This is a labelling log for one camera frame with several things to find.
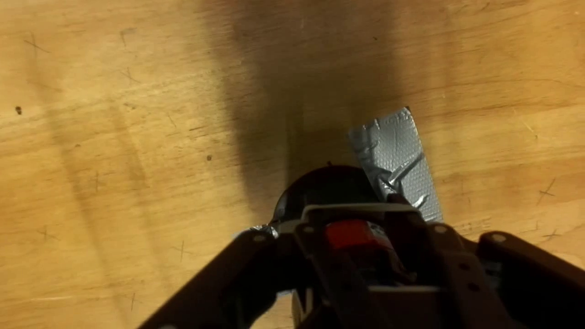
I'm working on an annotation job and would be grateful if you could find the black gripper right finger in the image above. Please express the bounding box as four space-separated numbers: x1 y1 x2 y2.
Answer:
364 203 585 329

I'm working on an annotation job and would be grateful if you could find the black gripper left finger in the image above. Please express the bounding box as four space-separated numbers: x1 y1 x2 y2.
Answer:
138 203 375 329

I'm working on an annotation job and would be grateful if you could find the dark brown cup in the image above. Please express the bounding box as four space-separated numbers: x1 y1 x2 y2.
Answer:
269 163 392 227

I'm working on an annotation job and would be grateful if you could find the small red object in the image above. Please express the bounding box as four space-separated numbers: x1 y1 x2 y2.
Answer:
324 219 383 250

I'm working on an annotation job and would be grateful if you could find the grey duct tape piece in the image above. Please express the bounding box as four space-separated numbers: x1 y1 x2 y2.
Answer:
348 104 447 225

